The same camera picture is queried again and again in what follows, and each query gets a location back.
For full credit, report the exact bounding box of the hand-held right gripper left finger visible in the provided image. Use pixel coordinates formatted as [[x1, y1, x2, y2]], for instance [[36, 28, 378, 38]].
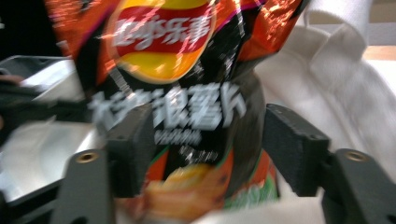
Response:
[[106, 104, 157, 199]]

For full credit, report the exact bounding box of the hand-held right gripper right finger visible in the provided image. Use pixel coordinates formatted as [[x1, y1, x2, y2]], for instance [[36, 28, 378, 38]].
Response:
[[262, 103, 332, 198]]

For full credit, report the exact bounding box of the clear plastic container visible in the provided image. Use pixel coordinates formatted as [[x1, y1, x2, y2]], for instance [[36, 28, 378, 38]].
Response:
[[0, 55, 108, 204]]

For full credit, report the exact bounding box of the white cloth tote bag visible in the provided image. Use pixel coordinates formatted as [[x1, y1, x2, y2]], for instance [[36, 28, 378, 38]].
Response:
[[192, 0, 396, 224]]

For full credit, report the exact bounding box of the orange black chips bag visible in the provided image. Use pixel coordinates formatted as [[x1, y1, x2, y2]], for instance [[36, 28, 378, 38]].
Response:
[[43, 0, 310, 222]]

